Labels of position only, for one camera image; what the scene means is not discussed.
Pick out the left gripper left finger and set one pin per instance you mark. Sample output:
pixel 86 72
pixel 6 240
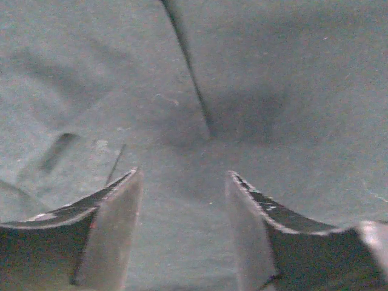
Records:
pixel 80 246

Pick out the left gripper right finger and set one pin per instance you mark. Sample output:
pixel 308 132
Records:
pixel 279 249

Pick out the black t shirt blue logo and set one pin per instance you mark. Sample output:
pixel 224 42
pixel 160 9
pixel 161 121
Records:
pixel 290 95

